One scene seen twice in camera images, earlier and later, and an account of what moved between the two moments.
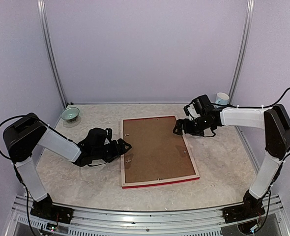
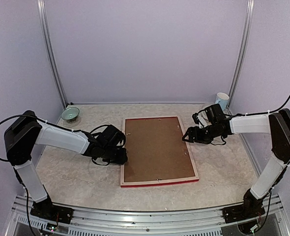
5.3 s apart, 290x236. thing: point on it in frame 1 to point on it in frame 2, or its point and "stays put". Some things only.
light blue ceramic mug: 221,98 stays put
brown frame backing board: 157,152 stays put
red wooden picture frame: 158,155 stays put
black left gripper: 117,152 to 121,160
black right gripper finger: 178,128 to 191,133
